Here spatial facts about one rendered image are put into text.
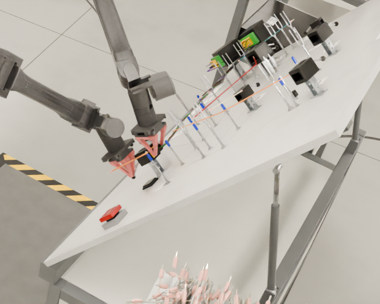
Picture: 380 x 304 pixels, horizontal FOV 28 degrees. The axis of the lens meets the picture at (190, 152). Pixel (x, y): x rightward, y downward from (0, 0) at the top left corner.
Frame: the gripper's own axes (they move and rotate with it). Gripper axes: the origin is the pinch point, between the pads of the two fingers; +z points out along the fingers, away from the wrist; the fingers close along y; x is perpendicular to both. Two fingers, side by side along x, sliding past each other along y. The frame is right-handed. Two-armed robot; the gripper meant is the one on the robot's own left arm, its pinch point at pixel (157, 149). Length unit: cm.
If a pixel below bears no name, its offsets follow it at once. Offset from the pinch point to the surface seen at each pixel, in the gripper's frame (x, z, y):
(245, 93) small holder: -22.7, -7.8, 18.4
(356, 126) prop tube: -34, 32, 70
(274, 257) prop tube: -37.5, 23.4, -15.9
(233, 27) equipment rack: 15, -1, 92
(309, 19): -1, 12, 128
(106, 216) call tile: 2.1, 4.3, -27.6
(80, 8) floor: 200, 27, 235
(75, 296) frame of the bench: 20.6, 30.4, -31.6
